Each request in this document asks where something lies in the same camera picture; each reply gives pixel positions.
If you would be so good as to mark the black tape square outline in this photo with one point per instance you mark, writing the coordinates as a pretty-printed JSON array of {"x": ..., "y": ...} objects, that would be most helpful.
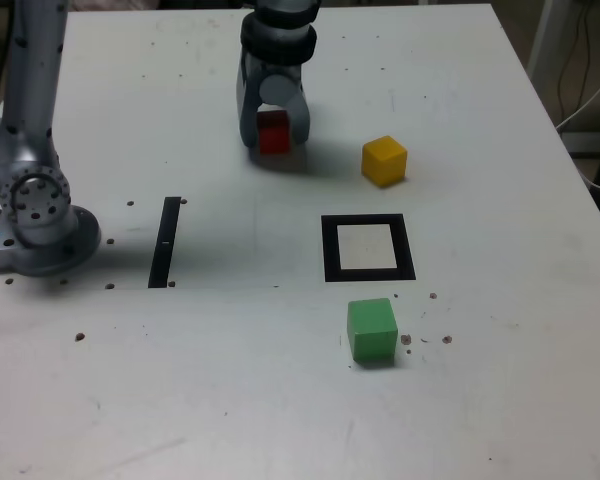
[{"x": 365, "y": 220}]

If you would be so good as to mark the black tape strip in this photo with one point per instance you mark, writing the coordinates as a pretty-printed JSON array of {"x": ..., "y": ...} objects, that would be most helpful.
[{"x": 164, "y": 240}]

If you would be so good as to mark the white post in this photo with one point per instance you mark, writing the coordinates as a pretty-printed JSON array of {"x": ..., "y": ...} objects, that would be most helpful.
[{"x": 542, "y": 40}]

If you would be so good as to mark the red cube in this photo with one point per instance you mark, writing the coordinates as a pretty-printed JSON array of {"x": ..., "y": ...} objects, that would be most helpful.
[{"x": 274, "y": 137}]

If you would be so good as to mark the green cube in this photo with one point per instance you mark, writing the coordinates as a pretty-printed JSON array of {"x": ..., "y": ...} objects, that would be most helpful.
[{"x": 372, "y": 332}]

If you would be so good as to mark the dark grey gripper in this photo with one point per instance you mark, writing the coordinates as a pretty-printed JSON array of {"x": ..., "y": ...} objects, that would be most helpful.
[{"x": 277, "y": 66}]

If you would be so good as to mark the yellow cube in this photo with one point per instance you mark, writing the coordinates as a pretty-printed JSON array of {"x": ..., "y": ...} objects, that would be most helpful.
[{"x": 384, "y": 162}]

